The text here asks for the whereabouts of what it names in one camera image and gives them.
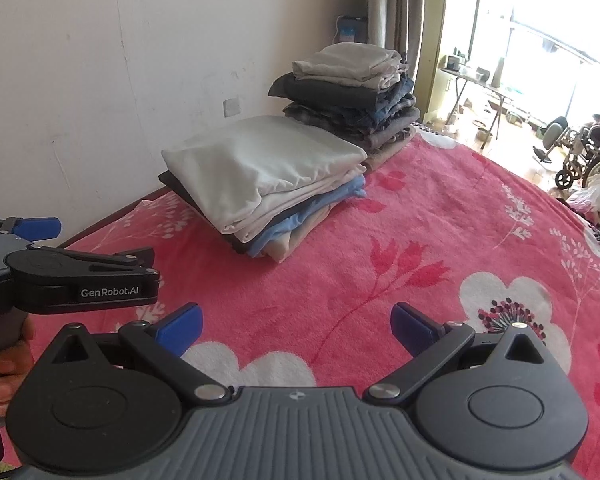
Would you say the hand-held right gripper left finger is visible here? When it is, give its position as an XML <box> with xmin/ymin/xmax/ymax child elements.
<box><xmin>50</xmin><ymin>302</ymin><xmax>233</xmax><ymax>403</ymax></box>

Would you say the white plastic bag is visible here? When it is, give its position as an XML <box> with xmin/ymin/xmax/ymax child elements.
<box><xmin>565</xmin><ymin>174</ymin><xmax>600</xmax><ymax>221</ymax></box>

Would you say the beige folded garment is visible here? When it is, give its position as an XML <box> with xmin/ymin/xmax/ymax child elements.
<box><xmin>265</xmin><ymin>200</ymin><xmax>341</xmax><ymax>263</ymax></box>

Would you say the light blue folded garment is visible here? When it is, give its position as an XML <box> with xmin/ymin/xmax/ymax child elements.
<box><xmin>245</xmin><ymin>176</ymin><xmax>368</xmax><ymax>260</ymax></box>

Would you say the grey brown curtain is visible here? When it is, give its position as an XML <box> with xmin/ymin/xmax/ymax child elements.
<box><xmin>367</xmin><ymin>0</ymin><xmax>428</xmax><ymax>83</ymax></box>

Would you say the pink floral blanket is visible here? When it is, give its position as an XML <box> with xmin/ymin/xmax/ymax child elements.
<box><xmin>0</xmin><ymin>132</ymin><xmax>600</xmax><ymax>480</ymax></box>

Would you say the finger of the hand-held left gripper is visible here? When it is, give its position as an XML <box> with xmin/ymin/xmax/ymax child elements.
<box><xmin>55</xmin><ymin>246</ymin><xmax>155</xmax><ymax>273</ymax></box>
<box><xmin>0</xmin><ymin>216</ymin><xmax>62</xmax><ymax>241</ymax></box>

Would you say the blue wall device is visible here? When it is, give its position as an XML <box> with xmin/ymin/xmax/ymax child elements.
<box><xmin>336</xmin><ymin>16</ymin><xmax>369</xmax><ymax>44</ymax></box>

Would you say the person's left hand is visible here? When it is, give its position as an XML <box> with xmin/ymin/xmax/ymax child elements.
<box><xmin>0</xmin><ymin>316</ymin><xmax>36</xmax><ymax>417</ymax></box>

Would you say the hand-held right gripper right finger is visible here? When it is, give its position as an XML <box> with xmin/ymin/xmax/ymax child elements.
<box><xmin>362</xmin><ymin>301</ymin><xmax>552</xmax><ymax>403</ymax></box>

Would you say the tall stack of folded clothes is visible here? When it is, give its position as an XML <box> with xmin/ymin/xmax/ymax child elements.
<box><xmin>267</xmin><ymin>42</ymin><xmax>421</xmax><ymax>175</ymax></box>

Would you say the white long-sleeved top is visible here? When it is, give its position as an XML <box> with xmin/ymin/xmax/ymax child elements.
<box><xmin>160</xmin><ymin>114</ymin><xmax>368</xmax><ymax>236</ymax></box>

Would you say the folding table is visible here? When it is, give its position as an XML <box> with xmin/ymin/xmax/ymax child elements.
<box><xmin>439</xmin><ymin>66</ymin><xmax>518</xmax><ymax>142</ymax></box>

